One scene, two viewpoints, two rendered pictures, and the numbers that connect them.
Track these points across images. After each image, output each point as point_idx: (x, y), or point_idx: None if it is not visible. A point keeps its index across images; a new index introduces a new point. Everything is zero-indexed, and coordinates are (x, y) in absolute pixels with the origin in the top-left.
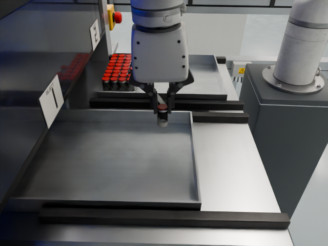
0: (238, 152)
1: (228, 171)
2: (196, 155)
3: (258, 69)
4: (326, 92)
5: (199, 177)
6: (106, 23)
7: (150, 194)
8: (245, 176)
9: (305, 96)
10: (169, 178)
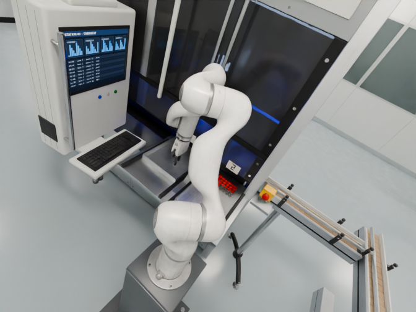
0: (149, 181)
1: (146, 173)
2: (156, 164)
3: (194, 261)
4: (143, 267)
5: (151, 166)
6: (254, 184)
7: (156, 155)
8: (140, 174)
9: (150, 249)
10: (157, 161)
